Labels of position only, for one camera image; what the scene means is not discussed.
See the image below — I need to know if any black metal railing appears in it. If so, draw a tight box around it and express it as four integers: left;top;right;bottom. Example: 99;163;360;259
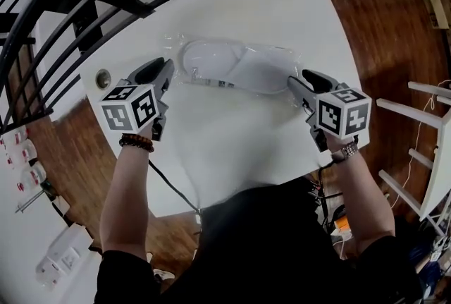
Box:
0;0;451;134

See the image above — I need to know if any person's right forearm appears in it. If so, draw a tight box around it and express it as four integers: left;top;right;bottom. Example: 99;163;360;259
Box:
326;135;396;255

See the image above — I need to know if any person's left forearm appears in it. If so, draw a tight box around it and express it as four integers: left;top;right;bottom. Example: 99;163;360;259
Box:
99;140;155;261

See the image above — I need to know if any person's black shirt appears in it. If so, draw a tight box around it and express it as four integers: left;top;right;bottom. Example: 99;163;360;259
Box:
93;175;424;304

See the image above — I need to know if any small white box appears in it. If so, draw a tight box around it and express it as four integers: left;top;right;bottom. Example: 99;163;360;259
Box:
51;195;72;217

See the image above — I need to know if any metal rod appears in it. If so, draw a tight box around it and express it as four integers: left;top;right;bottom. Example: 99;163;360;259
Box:
15;190;46;214

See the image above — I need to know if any cardboard box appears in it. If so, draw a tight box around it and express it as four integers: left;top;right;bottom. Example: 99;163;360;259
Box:
424;0;451;30

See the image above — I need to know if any thin white cable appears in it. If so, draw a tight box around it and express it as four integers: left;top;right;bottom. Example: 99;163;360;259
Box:
390;80;451;209

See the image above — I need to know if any clear bottle with red label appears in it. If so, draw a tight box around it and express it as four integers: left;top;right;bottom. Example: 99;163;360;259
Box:
17;163;47;193
6;140;38;166
2;126;30;147

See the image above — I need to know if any round table cable grommet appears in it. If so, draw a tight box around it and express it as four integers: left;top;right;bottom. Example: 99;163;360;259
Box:
94;68;111;90

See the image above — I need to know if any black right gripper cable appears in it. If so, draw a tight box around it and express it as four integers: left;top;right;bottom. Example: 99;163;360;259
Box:
316;160;335;228

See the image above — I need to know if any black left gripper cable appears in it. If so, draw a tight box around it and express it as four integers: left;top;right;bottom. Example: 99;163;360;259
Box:
147;159;202;216

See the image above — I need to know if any white wall socket box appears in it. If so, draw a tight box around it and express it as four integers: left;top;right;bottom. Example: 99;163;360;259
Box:
35;223;94;288

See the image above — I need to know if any metal wristwatch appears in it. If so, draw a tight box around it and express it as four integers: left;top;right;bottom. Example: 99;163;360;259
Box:
330;140;361;164

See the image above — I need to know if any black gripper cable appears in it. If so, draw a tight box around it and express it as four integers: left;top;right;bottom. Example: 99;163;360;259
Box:
147;159;202;216
316;160;335;228

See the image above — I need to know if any white square table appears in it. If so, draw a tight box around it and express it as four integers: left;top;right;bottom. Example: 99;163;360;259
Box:
79;0;371;219

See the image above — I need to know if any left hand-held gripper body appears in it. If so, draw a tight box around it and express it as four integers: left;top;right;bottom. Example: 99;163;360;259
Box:
99;78;168;142

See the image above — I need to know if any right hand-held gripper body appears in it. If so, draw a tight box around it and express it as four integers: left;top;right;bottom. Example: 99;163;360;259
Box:
305;83;373;154

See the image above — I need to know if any brown bead bracelet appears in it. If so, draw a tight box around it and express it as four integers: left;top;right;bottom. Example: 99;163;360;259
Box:
118;133;156;154

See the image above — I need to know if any white slatted side table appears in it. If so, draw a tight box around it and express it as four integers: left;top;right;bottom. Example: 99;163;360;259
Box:
375;80;451;237

